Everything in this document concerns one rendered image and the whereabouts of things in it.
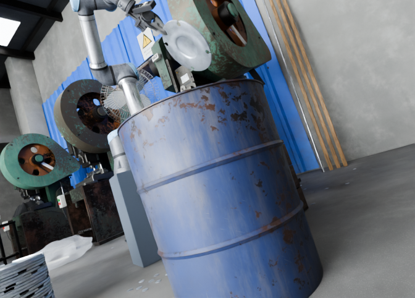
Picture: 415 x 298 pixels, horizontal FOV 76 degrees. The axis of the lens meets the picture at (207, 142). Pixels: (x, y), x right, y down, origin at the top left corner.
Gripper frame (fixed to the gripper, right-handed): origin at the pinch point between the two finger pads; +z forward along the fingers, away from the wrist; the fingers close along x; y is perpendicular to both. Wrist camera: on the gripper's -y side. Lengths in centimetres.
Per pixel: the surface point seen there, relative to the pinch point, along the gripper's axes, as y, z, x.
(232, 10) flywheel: 9, 28, -65
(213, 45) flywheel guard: 10.3, 27.4, -27.8
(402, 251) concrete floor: -70, 67, 79
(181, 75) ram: 61, 28, -37
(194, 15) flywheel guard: 7.4, 8.2, -33.1
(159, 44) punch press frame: 67, 2, -53
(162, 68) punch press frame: 71, 14, -39
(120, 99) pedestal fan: 145, 1, -36
